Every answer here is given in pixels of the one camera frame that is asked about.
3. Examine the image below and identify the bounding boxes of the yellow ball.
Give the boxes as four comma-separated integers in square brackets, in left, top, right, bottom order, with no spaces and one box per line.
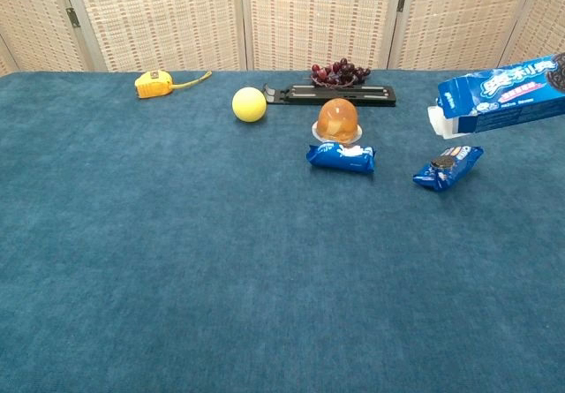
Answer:
[231,87,268,124]

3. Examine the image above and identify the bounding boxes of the blue table cloth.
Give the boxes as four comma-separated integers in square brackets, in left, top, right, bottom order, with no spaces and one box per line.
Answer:
[0,69,565,393]

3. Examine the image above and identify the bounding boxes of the black folding stand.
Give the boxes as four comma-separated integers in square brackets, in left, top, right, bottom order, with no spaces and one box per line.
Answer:
[262,82,398,107]

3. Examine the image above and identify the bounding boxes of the yellow tape measure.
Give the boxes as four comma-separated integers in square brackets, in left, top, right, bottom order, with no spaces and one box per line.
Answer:
[134,69,214,100]

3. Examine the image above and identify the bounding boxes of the blue cookie package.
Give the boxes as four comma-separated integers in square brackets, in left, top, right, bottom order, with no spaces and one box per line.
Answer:
[426,52,565,140]

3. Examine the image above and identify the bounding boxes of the blue cookie packet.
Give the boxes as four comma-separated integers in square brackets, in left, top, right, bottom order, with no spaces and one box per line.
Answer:
[306,141,379,174]
[412,145,485,193]

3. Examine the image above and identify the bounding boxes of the orange jelly cup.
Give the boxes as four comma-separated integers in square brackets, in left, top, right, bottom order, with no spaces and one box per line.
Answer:
[311,98,365,143]

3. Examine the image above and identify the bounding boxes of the woven folding screen panel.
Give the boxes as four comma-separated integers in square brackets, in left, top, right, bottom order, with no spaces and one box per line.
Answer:
[388,0,551,72]
[58,0,253,73]
[498,0,565,68]
[0,0,108,77]
[240,0,407,72]

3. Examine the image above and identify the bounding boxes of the red grape bunch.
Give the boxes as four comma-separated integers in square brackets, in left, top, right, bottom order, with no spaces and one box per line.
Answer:
[310,57,372,87]

